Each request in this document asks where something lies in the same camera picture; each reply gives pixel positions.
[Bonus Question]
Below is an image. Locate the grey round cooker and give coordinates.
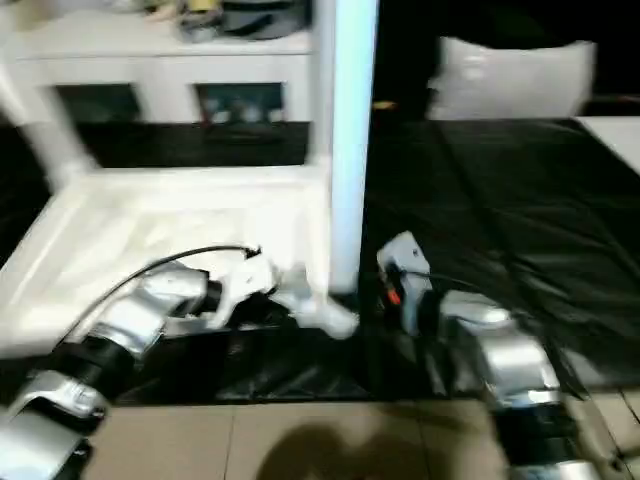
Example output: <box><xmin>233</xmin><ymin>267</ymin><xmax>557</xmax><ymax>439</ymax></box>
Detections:
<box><xmin>218</xmin><ymin>0</ymin><xmax>315</xmax><ymax>42</ymax></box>

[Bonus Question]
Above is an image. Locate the black work mat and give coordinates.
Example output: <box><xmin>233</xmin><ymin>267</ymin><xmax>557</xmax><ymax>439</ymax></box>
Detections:
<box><xmin>0</xmin><ymin>115</ymin><xmax>640</xmax><ymax>407</ymax></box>

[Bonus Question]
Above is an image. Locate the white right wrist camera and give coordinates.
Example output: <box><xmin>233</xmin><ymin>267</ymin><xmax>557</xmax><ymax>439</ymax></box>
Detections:
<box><xmin>374</xmin><ymin>229</ymin><xmax>435</xmax><ymax>337</ymax></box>

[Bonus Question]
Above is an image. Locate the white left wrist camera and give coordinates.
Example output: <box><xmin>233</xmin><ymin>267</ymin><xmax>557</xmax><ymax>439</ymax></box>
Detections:
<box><xmin>213</xmin><ymin>248</ymin><xmax>282</xmax><ymax>332</ymax></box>

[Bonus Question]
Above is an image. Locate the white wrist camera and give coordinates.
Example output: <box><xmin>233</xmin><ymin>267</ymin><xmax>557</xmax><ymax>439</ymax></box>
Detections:
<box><xmin>213</xmin><ymin>248</ymin><xmax>282</xmax><ymax>332</ymax></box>
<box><xmin>374</xmin><ymin>229</ymin><xmax>435</xmax><ymax>337</ymax></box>

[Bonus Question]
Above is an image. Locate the white flat board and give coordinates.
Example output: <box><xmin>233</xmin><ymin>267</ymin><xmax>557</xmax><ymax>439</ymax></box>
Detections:
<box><xmin>573</xmin><ymin>114</ymin><xmax>640</xmax><ymax>177</ymax></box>

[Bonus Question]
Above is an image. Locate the grey cushion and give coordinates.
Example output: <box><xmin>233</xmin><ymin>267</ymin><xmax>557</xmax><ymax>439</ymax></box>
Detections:
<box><xmin>426</xmin><ymin>34</ymin><xmax>600</xmax><ymax>122</ymax></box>

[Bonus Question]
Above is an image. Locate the white glass-door cabinet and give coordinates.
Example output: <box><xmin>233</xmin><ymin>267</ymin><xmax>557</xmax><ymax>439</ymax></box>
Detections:
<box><xmin>0</xmin><ymin>0</ymin><xmax>322</xmax><ymax>125</ymax></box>

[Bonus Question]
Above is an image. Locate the white plastic table top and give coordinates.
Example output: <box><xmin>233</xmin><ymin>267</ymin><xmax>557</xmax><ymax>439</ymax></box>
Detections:
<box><xmin>0</xmin><ymin>158</ymin><xmax>362</xmax><ymax>362</ymax></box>

